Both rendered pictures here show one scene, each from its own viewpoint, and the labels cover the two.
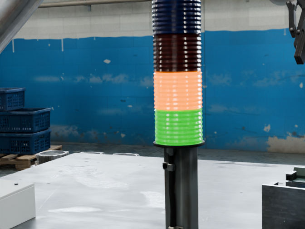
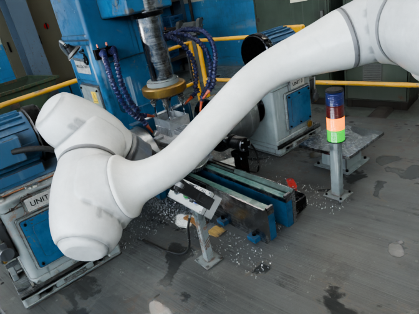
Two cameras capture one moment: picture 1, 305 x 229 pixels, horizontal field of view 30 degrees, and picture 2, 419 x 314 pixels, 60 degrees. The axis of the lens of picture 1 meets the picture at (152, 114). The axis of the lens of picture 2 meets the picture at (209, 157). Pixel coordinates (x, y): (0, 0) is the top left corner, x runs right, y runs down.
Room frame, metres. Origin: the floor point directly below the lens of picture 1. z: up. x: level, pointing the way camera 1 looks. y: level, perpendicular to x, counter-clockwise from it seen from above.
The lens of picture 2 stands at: (1.96, -0.01, 1.60)
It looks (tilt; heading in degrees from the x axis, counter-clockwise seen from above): 25 degrees down; 202
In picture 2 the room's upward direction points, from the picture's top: 11 degrees counter-clockwise
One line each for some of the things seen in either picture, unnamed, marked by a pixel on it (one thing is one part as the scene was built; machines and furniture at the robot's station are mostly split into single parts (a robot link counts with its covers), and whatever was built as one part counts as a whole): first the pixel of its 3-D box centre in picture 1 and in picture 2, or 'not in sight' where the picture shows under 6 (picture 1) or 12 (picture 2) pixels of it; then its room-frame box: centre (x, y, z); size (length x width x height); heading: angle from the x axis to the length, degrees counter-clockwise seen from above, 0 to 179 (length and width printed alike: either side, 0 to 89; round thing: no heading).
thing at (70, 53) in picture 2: not in sight; (76, 53); (0.73, -0.97, 1.46); 0.18 x 0.11 x 0.13; 57
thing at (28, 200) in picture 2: not in sight; (46, 218); (1.16, -0.97, 0.99); 0.35 x 0.31 x 0.37; 147
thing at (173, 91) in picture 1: (178, 90); (335, 122); (0.70, -0.03, 1.10); 0.06 x 0.06 x 0.04
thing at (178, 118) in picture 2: not in sight; (172, 123); (0.64, -0.68, 1.11); 0.12 x 0.11 x 0.07; 57
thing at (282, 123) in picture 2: not in sight; (275, 106); (0.16, -0.33, 0.99); 0.35 x 0.31 x 0.37; 147
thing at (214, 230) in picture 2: not in sight; (202, 225); (0.93, -0.51, 0.80); 0.21 x 0.05 x 0.01; 62
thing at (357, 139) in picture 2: not in sight; (341, 150); (0.44, -0.02, 0.86); 0.27 x 0.24 x 0.12; 147
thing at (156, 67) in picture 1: (177, 53); (335, 109); (0.70, -0.03, 1.14); 0.06 x 0.06 x 0.04
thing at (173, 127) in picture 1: (178, 126); (335, 134); (0.70, -0.03, 1.05); 0.06 x 0.06 x 0.04
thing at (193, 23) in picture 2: not in sight; (194, 50); (-4.59, -2.54, 0.56); 0.46 x 0.36 x 1.13; 86
